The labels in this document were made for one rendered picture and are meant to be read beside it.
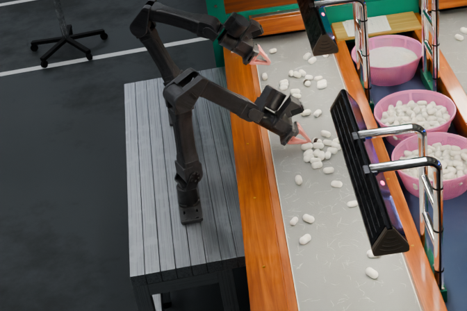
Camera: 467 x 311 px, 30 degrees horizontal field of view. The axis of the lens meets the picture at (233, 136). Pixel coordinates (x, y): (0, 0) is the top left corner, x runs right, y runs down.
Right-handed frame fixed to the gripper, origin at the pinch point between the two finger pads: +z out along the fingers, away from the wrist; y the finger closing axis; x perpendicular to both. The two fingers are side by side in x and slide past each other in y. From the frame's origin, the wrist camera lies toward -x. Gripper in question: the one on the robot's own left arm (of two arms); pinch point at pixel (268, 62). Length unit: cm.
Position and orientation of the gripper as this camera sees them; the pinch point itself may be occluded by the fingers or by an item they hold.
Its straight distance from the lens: 313.3
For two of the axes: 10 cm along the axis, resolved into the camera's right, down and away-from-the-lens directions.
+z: 8.4, 4.3, 3.2
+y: -0.5, -5.3, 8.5
